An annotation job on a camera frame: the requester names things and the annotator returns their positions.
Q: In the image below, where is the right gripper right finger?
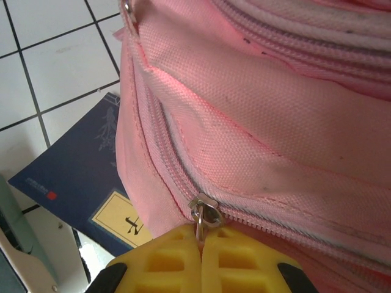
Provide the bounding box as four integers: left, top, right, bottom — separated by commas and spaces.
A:
200, 225, 321, 293

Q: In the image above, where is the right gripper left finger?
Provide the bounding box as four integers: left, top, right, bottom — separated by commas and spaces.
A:
97, 224, 204, 293

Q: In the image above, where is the thick navy book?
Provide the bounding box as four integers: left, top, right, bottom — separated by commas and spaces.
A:
7, 92, 153, 257

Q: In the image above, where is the black and cream case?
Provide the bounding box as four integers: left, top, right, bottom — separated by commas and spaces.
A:
0, 172, 60, 293

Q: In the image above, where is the pink backpack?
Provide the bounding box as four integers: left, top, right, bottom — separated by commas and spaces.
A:
112, 0, 391, 293

